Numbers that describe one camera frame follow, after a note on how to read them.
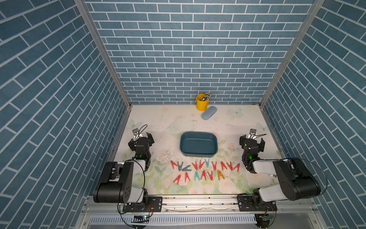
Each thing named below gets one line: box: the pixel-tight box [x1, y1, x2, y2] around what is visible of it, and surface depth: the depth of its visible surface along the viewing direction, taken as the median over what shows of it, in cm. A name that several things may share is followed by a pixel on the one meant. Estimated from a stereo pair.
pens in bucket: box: [201, 92, 212, 102], surface depth 107 cm
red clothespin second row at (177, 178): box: [173, 174, 182, 186], surface depth 84 cm
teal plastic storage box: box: [179, 131, 219, 158], surface depth 98 cm
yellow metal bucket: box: [195, 93, 210, 112], surface depth 115 cm
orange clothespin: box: [217, 169, 225, 181], surface depth 86 cm
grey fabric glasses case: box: [201, 105, 218, 121], surface depth 114 cm
